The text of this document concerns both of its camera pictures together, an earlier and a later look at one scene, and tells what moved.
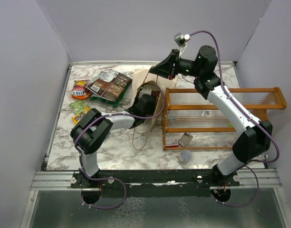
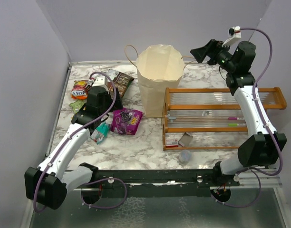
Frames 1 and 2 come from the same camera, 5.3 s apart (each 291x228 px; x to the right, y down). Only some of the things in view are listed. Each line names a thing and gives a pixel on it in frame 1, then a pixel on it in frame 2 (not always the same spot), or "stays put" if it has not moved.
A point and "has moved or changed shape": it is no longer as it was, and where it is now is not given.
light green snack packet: (78, 106) stays put
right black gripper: (166, 68) to (212, 49)
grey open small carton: (185, 139) stays put
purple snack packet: (155, 94) has moved or changed shape
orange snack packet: (79, 90) stays put
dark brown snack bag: (112, 90) stays put
